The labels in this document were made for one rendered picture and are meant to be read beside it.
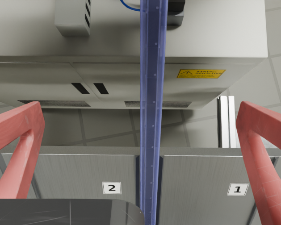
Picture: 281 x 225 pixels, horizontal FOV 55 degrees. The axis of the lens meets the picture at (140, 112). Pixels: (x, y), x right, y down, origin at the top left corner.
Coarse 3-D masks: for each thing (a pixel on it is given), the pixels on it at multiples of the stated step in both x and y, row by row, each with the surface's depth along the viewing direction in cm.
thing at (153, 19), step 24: (144, 0) 13; (144, 24) 14; (144, 48) 15; (144, 72) 16; (144, 96) 17; (144, 120) 18; (144, 144) 19; (144, 168) 20; (144, 192) 22; (144, 216) 24
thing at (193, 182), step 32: (0, 160) 22; (64, 160) 22; (96, 160) 22; (128, 160) 22; (160, 160) 22; (192, 160) 22; (224, 160) 22; (32, 192) 24; (64, 192) 24; (96, 192) 24; (128, 192) 24; (160, 192) 24; (192, 192) 24; (224, 192) 24; (160, 224) 27; (192, 224) 27; (224, 224) 27; (256, 224) 27
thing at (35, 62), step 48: (0, 0) 49; (48, 0) 49; (96, 0) 49; (192, 0) 48; (240, 0) 48; (0, 48) 47; (48, 48) 47; (96, 48) 47; (192, 48) 47; (240, 48) 47; (0, 96) 81; (48, 96) 80; (96, 96) 79; (192, 96) 78
